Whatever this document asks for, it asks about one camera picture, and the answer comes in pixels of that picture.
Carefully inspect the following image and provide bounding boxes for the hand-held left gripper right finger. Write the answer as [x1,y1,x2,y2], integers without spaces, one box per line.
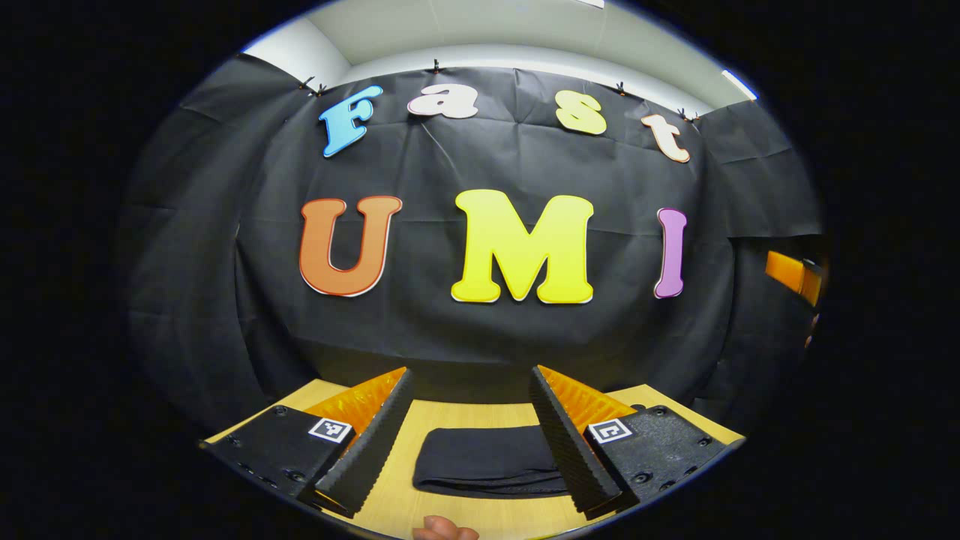
[529,364,729,520]

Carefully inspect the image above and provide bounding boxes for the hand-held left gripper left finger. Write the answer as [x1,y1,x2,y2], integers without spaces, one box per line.
[199,366,416,520]

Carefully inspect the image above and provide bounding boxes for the dark grey jeans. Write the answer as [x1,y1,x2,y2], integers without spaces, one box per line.
[411,424,572,500]

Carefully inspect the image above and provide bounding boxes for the ceiling light panel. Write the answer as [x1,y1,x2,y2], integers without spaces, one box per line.
[721,69,759,101]

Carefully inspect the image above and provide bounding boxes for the black backdrop cloth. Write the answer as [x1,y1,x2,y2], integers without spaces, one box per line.
[120,52,826,436]

